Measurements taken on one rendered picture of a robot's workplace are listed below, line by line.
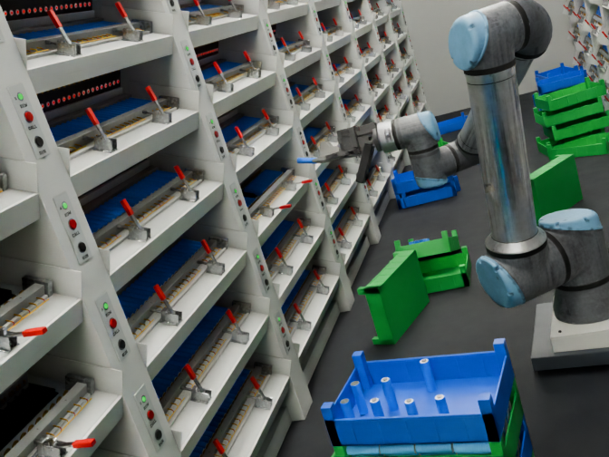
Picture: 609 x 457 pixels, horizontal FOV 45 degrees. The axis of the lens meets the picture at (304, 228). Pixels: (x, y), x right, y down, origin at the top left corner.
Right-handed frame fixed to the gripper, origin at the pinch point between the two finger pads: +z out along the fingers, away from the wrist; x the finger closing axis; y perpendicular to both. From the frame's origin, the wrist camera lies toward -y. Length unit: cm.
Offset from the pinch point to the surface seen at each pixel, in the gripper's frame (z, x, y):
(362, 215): 15, -108, -18
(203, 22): 16, 25, 43
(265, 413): 16, 41, -62
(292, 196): 14.2, -11.7, -7.5
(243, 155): 17.3, 14.8, 5.9
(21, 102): 15, 112, 11
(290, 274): 15.2, 3.6, -31.2
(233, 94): 14.3, 19.7, 22.5
